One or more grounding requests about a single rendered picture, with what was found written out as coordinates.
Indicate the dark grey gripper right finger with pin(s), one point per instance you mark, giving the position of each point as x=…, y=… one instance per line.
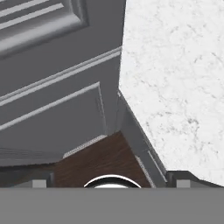
x=172, y=178

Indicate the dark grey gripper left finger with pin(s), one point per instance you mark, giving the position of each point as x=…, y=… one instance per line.
x=49, y=178

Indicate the grey cupboard front under worktop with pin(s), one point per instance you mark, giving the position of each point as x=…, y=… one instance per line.
x=137, y=137

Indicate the grey panelled cupboard door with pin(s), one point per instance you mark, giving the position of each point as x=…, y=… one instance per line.
x=58, y=35
x=52, y=122

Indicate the white and black round thing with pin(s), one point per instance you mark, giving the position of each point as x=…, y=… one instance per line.
x=112, y=181

